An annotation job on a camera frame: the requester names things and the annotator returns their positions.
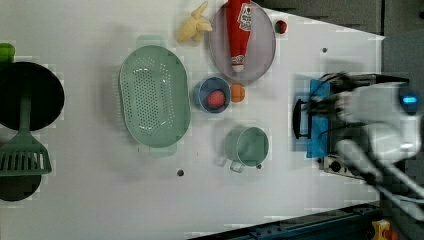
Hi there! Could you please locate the green slotted spatula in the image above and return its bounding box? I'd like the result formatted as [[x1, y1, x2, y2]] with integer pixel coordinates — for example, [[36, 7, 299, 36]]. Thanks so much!
[[0, 97, 52, 176]]

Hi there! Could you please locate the blue small bowl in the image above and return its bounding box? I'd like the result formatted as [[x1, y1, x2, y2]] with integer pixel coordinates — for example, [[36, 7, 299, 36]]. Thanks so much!
[[193, 77, 231, 114]]

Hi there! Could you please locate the green metal cup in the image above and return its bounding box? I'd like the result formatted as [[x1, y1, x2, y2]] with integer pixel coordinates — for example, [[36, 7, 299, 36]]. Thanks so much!
[[225, 127, 269, 173]]

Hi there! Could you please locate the grey round plate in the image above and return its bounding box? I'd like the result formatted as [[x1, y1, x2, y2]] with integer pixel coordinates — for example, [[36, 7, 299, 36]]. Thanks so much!
[[208, 2, 276, 84]]

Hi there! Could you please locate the red plush ketchup bottle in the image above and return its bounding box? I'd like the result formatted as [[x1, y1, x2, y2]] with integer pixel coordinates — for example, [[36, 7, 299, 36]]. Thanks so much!
[[225, 0, 252, 73]]

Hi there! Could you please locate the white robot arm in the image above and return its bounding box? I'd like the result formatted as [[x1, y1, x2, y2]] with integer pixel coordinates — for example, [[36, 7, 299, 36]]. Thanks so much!
[[304, 82, 423, 222]]

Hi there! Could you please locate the blue metal frame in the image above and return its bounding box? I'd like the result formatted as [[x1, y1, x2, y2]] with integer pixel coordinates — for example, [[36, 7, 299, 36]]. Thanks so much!
[[190, 204, 382, 240]]

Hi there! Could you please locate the yellow plush banana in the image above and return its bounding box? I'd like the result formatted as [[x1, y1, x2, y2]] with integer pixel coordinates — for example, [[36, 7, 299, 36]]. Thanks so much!
[[176, 1, 213, 43]]

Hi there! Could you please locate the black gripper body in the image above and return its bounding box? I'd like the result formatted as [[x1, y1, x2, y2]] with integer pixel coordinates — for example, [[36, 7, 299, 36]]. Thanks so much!
[[304, 94, 342, 117]]

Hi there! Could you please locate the black round object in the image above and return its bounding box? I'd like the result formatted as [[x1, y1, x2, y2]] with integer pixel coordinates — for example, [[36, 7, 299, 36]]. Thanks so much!
[[0, 175, 42, 202]]

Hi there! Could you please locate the orange plush ball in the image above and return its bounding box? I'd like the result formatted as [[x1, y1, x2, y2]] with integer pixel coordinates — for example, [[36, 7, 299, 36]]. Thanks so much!
[[230, 84, 246, 103]]

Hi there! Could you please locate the black round pan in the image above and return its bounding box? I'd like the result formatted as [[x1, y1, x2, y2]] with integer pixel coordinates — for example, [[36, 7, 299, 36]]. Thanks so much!
[[0, 62, 65, 131]]

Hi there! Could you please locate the green plush object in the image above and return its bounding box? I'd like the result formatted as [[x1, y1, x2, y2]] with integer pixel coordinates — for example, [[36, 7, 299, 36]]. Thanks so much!
[[0, 43, 15, 64]]

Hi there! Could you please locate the green plastic colander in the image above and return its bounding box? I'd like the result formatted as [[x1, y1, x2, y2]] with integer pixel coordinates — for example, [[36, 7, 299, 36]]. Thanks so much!
[[119, 35, 191, 158]]

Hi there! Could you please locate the red plush strawberry in bowl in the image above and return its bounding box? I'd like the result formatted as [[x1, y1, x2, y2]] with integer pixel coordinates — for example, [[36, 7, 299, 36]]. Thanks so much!
[[206, 90, 225, 108]]

